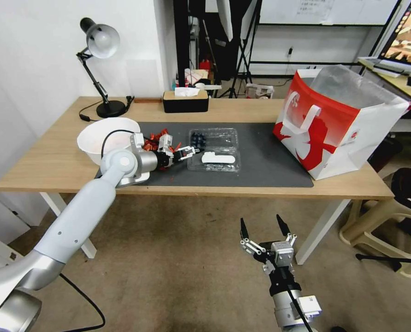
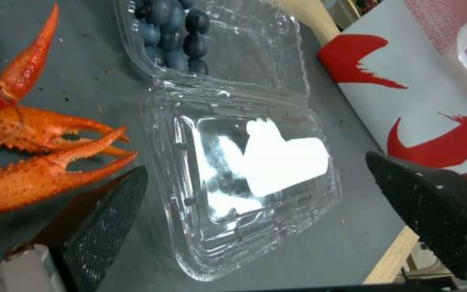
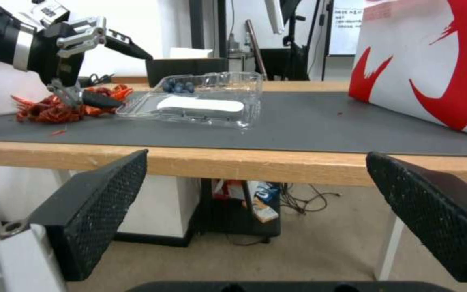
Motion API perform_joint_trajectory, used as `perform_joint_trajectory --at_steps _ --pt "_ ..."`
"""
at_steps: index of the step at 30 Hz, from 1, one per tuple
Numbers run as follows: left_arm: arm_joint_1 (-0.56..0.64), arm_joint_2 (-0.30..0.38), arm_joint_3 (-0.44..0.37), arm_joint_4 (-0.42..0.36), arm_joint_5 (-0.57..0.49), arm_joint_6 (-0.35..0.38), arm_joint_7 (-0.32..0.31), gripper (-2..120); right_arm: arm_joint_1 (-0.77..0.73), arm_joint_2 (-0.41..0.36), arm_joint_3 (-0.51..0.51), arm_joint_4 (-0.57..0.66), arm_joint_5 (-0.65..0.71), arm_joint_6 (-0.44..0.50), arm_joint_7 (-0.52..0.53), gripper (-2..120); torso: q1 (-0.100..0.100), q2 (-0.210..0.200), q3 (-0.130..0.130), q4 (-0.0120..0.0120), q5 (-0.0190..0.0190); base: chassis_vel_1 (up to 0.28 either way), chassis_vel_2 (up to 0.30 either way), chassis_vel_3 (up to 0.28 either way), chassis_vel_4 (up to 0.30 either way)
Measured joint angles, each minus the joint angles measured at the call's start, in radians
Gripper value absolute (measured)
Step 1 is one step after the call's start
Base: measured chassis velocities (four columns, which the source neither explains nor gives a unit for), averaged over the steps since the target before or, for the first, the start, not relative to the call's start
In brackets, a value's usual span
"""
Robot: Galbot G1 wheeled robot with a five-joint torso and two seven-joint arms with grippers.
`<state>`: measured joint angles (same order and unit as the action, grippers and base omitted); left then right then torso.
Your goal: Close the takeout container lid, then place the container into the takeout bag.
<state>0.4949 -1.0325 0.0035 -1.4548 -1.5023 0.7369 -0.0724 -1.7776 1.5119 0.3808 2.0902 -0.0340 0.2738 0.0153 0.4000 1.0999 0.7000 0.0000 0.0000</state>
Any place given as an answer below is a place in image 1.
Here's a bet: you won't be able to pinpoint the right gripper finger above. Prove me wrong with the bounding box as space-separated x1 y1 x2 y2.
276 214 298 248
239 217 273 257

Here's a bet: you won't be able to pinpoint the clear plastic takeout container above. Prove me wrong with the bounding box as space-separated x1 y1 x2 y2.
186 127 244 174

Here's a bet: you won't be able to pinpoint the black tissue box wooden lid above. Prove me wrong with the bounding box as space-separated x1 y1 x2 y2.
162 90 210 114

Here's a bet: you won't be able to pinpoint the red white takeout bag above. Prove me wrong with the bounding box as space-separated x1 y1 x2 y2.
273 64 411 182

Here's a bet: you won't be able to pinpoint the black bag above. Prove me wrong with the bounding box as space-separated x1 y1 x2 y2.
390 167 411 240

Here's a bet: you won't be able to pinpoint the red wrapper pile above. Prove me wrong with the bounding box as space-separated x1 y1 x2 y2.
143 129 182 172

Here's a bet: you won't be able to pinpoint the white food piece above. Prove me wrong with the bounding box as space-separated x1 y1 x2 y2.
201 152 237 165

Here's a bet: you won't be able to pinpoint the white tissue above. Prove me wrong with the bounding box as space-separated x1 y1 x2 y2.
173 87 201 98

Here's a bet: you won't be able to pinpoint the dark grey desk mat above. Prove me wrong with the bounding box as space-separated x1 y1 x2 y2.
94 121 315 189

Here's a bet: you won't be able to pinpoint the white bowl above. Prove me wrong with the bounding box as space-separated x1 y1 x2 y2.
76 117 142 166

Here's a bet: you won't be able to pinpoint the beige plastic stool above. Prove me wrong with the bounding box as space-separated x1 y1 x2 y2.
339 198 411 279

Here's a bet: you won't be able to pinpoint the black stand leg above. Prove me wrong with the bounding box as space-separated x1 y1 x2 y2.
355 253 404 273

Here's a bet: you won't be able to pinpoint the black tripod stand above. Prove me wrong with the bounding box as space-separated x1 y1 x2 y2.
222 0 263 100

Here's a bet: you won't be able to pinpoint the wooden table white legs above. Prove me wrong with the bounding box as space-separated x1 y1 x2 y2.
0 96 395 267

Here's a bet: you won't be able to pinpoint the black desk lamp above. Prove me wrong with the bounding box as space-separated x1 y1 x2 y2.
76 17 128 118

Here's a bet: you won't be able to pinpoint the white softbox panel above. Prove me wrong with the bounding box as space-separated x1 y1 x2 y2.
214 0 234 42

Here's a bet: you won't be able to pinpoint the side desk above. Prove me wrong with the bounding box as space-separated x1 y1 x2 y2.
357 56 411 120

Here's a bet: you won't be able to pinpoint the whiteboard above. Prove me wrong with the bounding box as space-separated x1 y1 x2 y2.
257 0 402 27

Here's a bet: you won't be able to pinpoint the computer monitor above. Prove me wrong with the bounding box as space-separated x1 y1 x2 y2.
377 0 411 65

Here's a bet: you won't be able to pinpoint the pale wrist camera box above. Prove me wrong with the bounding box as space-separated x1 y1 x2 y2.
271 240 295 267
158 134 175 153

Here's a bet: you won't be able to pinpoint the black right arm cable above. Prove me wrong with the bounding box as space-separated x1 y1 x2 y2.
286 286 314 332

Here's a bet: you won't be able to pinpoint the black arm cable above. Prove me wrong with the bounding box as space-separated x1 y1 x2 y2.
286 286 314 332
100 130 141 160

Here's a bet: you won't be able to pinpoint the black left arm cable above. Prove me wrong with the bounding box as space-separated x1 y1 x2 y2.
100 130 141 160

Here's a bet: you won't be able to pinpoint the black lamp cable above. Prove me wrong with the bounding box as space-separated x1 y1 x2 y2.
79 95 135 122

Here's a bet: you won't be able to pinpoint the black shelf frame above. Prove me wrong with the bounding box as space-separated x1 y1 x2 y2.
173 0 193 88

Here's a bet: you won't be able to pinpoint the black floor cable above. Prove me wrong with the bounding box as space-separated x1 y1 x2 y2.
0 272 107 332

